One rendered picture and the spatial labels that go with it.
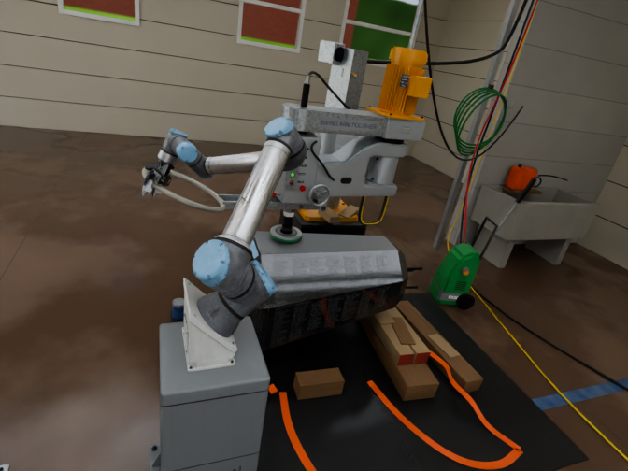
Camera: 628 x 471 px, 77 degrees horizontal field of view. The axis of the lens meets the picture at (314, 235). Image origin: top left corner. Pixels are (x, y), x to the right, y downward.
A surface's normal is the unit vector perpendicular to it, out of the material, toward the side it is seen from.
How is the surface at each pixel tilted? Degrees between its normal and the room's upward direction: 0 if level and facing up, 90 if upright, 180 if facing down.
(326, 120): 90
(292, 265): 45
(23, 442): 0
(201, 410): 90
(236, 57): 90
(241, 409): 90
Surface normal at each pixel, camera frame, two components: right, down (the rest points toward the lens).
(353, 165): 0.41, 0.44
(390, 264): 0.35, -0.32
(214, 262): -0.44, -0.41
